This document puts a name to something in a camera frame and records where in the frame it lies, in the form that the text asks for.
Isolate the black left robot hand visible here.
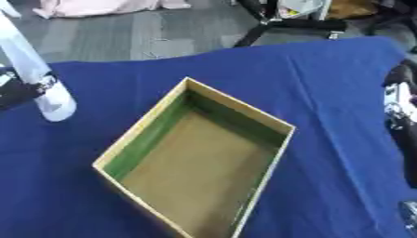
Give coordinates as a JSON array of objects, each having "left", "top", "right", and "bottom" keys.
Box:
[{"left": 0, "top": 65, "right": 61, "bottom": 112}]

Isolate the white and yellow object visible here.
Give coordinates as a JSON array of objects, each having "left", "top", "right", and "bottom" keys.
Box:
[{"left": 275, "top": 0, "right": 334, "bottom": 20}]

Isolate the black chair base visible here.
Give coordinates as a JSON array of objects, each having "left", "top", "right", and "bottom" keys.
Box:
[{"left": 231, "top": 0, "right": 351, "bottom": 48}]

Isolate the tan bag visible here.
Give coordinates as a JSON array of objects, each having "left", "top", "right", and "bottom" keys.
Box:
[{"left": 324, "top": 0, "right": 382, "bottom": 20}]

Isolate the white plastic bottle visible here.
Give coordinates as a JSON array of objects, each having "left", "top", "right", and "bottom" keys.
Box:
[{"left": 0, "top": 10, "right": 78, "bottom": 123}]

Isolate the tan cardboard box green inside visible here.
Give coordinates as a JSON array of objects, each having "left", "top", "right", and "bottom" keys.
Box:
[{"left": 91, "top": 76, "right": 299, "bottom": 238}]

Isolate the pink cloth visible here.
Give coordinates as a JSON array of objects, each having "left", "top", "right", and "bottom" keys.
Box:
[{"left": 31, "top": 0, "right": 195, "bottom": 20}]

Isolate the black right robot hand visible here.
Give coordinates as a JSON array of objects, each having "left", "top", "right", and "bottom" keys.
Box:
[{"left": 381, "top": 59, "right": 417, "bottom": 90}]

